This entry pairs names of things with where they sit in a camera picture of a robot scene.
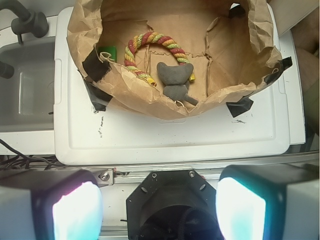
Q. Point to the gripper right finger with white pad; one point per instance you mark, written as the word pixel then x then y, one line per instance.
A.
pixel 269 202

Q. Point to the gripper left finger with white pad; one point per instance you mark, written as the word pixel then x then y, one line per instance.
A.
pixel 50 205

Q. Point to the multicolored twisted rope toy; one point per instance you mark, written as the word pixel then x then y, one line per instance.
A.
pixel 151 38

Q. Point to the white plastic tray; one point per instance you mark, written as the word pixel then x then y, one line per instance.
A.
pixel 85 136

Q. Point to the black tape piece front right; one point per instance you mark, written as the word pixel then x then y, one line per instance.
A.
pixel 240 107

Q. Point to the black tape piece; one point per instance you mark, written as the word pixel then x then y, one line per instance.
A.
pixel 240 107
pixel 98 98

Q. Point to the black tape piece front left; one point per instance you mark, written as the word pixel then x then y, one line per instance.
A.
pixel 98 98

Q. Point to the grey toy sink basin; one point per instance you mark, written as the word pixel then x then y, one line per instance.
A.
pixel 27 98

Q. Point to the green block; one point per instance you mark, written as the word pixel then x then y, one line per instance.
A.
pixel 108 53

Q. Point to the brown paper bag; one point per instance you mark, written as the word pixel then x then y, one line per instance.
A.
pixel 173 59

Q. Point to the dark grey toy faucet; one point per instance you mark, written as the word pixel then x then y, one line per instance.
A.
pixel 27 21

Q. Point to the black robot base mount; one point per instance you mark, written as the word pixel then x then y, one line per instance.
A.
pixel 173 205

